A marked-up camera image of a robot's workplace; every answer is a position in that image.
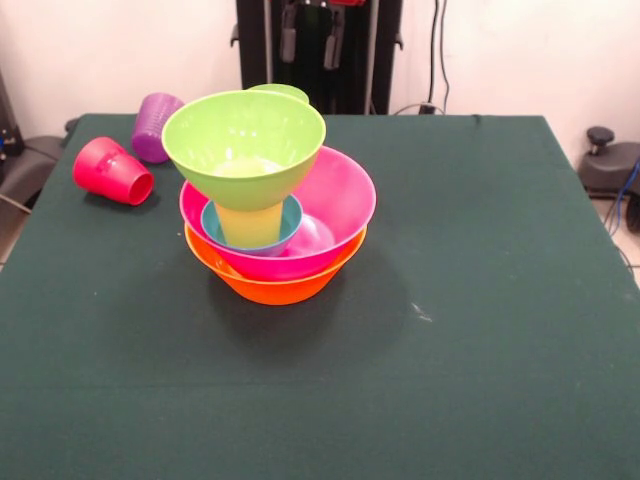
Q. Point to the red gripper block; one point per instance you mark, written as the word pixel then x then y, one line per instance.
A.
pixel 346 2

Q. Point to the small green plastic bowl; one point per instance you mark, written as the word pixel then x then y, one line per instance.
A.
pixel 290 91

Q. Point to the large green plastic bowl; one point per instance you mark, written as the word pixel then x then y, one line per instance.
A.
pixel 240 135

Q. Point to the pink plastic bowl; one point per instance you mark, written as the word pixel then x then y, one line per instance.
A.
pixel 345 200

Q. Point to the light blue plastic bowl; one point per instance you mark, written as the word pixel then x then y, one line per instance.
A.
pixel 292 220

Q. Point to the purple plastic cup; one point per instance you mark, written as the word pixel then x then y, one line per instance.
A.
pixel 152 125

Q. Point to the yellow plastic cup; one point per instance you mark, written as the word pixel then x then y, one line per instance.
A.
pixel 250 225

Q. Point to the red plastic cup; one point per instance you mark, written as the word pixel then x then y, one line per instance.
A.
pixel 107 170

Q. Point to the orange plastic bowl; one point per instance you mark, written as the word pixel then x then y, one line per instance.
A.
pixel 280 292

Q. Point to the black floor stand base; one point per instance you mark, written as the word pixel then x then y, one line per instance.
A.
pixel 610 167
pixel 30 165

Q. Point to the black equipment box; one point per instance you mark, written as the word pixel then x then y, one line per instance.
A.
pixel 9 125

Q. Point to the dark green tablecloth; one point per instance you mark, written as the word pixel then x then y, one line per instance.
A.
pixel 475 375

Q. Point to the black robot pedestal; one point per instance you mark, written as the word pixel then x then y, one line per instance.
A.
pixel 310 80

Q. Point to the black wall plug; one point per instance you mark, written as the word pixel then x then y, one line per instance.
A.
pixel 426 107

